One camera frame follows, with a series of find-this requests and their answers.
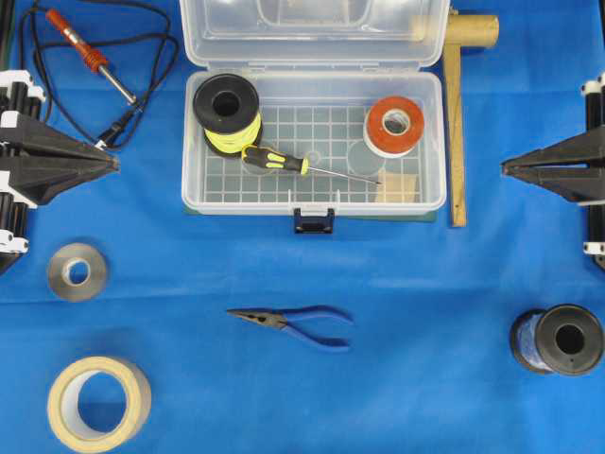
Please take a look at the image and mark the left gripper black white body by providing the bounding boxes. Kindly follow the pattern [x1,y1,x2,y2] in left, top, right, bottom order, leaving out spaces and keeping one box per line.
[1,70,46,272]

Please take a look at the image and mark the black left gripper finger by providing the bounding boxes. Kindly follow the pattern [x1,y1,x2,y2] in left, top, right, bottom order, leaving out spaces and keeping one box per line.
[1,111,117,166]
[1,155,118,206]

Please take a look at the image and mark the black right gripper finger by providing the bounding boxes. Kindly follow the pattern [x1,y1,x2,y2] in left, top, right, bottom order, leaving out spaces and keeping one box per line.
[501,126,604,168]
[502,166,604,203]

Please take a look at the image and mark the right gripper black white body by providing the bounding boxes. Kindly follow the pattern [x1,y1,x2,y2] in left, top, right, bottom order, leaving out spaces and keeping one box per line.
[579,72,605,271]

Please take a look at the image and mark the black yellow screwdriver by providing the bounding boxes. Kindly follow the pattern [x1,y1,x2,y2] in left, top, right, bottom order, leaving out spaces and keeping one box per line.
[241,145,380,184]

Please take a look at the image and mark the clear plastic toolbox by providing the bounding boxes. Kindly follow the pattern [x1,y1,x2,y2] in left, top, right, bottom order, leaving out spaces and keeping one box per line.
[181,1,450,233]

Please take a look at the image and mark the grey tape roll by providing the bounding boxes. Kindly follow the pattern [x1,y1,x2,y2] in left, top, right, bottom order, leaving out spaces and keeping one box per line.
[47,242,108,303]

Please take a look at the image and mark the wooden mallet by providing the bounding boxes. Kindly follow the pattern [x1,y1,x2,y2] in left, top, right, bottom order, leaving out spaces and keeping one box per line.
[441,9,500,228]

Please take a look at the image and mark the blue table cloth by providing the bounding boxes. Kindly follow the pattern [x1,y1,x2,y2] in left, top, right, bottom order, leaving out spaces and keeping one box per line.
[1,1,604,453]

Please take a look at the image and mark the red electrical tape roll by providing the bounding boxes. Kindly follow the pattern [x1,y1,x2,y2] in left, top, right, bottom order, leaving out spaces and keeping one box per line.
[363,96,424,159]

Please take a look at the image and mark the clear tape roll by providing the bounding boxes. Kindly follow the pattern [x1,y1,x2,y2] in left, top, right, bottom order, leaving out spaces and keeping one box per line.
[347,141,385,177]

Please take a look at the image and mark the beige masking tape roll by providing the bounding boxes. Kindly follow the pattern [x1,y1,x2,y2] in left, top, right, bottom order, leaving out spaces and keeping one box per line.
[46,356,152,453]

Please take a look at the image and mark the orange handled soldering iron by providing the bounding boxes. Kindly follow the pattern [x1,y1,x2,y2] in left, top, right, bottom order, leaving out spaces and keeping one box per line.
[45,9,137,105]

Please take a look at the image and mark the black soldering iron cable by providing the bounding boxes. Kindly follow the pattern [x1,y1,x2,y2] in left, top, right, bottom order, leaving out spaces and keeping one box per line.
[16,0,181,152]

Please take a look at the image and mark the black spool blue wire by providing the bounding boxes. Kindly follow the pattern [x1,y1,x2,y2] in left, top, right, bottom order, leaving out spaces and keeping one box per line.
[509,303,605,377]

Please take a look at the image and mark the black spool yellow wire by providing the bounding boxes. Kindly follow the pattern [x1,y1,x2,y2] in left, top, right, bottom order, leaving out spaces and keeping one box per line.
[192,73,264,160]

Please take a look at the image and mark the blue handled needle-nose pliers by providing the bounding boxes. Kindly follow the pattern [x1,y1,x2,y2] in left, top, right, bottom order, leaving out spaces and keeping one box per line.
[226,306,353,353]

